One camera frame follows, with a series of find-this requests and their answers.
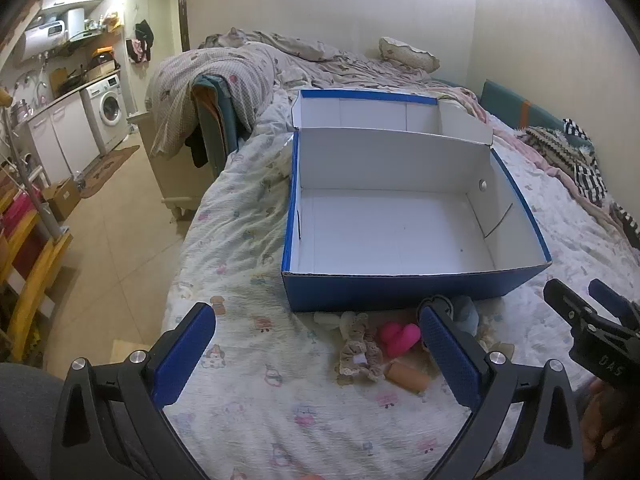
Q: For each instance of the patterned beige quilt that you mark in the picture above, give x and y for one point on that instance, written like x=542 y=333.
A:
x=325 y=57

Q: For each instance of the pink blanket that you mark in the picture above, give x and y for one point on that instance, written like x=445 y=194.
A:
x=525 y=157

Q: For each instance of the printed white bed sheet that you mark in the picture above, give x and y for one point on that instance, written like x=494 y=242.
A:
x=250 y=270

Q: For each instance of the pale lace scrunchie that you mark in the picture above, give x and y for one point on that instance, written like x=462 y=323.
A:
x=356 y=325

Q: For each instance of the white soft ball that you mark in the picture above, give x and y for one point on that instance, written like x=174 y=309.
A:
x=327 y=321

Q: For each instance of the beige fabric piece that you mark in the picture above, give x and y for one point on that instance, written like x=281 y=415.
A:
x=495 y=345

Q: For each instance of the beige bed frame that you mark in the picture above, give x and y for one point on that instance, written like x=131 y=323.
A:
x=167 y=175

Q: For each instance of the teal headboard cushion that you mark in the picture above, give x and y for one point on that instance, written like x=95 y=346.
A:
x=505 y=102

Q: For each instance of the brown door mat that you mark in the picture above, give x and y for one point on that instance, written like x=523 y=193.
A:
x=107 y=170

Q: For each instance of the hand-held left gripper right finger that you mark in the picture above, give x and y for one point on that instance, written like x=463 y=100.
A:
x=450 y=360

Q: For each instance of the dark wooden door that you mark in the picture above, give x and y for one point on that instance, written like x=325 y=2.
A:
x=183 y=15

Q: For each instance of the blue cardboard shoe box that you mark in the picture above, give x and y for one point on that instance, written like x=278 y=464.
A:
x=390 y=230

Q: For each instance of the light blue fluffy plush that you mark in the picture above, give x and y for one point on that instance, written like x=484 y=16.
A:
x=465 y=312

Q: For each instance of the teal cloth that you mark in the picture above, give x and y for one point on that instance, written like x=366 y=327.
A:
x=220 y=115

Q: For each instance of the person's right hand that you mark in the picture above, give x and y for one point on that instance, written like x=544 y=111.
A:
x=597 y=420

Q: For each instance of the white washing machine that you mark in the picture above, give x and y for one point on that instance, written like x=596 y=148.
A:
x=107 y=110

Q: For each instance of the hanging clothes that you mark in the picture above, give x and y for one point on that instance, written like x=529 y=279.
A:
x=141 y=40

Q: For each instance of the pink heart plush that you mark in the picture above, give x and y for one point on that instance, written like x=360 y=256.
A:
x=397 y=337

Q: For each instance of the white kitchen cabinet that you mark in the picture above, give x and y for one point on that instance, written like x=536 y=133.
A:
x=65 y=135

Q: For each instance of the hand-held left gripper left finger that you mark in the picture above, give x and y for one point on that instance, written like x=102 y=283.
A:
x=185 y=355

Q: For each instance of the white water heater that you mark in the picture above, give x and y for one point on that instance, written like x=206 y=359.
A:
x=45 y=40

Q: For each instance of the crochet knit blanket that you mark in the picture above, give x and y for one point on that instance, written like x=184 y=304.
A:
x=555 y=147

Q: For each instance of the orange soft cylinder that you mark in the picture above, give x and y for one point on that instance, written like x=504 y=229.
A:
x=407 y=376

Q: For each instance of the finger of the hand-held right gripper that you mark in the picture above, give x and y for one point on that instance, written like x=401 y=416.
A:
x=605 y=295
x=562 y=297

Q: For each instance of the yellow wooden chair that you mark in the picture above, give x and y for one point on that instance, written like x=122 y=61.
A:
x=35 y=280

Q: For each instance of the person's grey trouser leg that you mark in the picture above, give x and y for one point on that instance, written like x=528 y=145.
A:
x=25 y=420

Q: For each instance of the beige lace scrunchie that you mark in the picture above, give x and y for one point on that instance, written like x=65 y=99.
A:
x=360 y=360

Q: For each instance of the frilled beige pillow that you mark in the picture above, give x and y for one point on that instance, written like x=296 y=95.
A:
x=407 y=52

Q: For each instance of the black white striped cloth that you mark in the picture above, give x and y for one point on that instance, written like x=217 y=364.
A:
x=590 y=175

